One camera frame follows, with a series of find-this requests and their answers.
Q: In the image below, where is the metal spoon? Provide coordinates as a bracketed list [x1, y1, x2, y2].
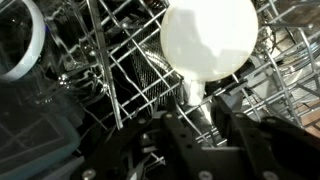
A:
[85, 0, 125, 132]

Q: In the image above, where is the white ceramic mug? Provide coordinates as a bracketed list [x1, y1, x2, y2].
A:
[159, 0, 260, 107]

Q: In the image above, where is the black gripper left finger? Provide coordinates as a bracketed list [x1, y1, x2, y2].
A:
[83, 96, 214, 180]

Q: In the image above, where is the clear round glass lid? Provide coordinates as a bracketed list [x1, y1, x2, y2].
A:
[263, 19, 320, 111]

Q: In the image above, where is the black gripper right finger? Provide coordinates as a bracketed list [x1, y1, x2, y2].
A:
[213, 94, 320, 180]

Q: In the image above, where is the glass container with teal rim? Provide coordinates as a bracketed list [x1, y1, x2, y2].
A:
[0, 111, 82, 180]

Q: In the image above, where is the clear drinking glass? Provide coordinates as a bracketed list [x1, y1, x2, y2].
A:
[31, 0, 101, 101]

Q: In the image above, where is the glass bowl with white rim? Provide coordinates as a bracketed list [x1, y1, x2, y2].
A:
[0, 0, 47, 83]

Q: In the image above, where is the wire dishwasher rack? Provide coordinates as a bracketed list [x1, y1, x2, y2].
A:
[0, 0, 320, 180]

